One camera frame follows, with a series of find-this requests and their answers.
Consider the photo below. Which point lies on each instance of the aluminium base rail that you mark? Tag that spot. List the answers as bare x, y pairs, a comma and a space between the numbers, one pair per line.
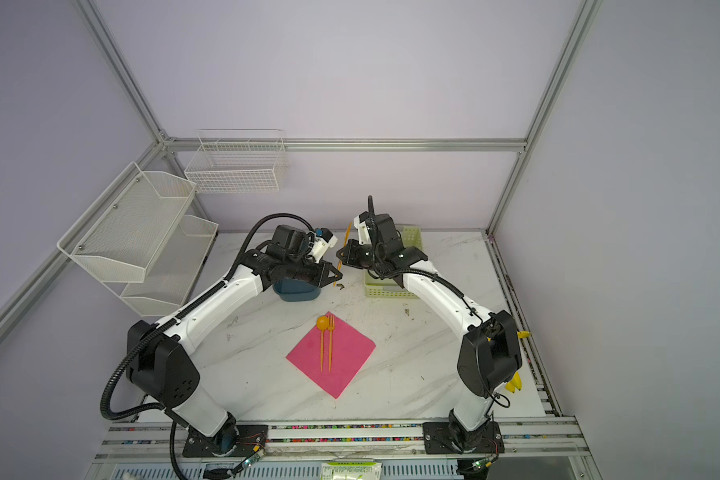
399, 449

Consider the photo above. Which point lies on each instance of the yellow bananas bunch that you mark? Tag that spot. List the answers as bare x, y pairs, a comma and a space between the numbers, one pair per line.
515, 382

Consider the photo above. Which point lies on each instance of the green white label box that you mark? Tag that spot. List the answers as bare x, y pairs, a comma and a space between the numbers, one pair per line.
351, 470

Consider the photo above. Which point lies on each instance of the white wire basket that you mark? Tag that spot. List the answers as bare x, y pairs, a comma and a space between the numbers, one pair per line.
236, 161

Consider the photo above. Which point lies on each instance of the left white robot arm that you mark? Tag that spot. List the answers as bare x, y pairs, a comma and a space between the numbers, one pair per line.
160, 354

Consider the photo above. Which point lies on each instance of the white perforated metal shelf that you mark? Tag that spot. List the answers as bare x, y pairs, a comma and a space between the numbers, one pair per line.
140, 240

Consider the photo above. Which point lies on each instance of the pink paper napkin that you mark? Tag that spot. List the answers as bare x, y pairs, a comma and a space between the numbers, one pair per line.
352, 350

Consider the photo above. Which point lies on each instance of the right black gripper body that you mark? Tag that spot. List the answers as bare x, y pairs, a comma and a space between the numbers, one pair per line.
362, 256

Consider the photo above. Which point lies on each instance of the aluminium frame profile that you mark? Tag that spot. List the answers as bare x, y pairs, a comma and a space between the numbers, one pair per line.
164, 148

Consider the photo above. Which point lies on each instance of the light green plastic basket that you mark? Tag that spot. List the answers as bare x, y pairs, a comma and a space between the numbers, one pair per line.
387, 288

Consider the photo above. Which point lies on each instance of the yellow plastic fork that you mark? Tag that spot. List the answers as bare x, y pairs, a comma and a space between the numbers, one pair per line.
331, 329

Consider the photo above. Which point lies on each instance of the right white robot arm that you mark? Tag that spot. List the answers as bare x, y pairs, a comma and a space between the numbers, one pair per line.
489, 358

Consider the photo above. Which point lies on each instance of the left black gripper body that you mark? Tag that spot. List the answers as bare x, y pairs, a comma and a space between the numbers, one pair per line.
304, 269

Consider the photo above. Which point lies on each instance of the yellow plastic knife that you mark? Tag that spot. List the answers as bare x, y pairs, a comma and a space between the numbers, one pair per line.
341, 251

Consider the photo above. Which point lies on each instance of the teal plastic oval tub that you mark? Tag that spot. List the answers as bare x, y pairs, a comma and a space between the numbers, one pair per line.
290, 290

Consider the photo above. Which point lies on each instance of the yellow plastic spoon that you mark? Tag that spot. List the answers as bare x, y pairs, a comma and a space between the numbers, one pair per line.
322, 324

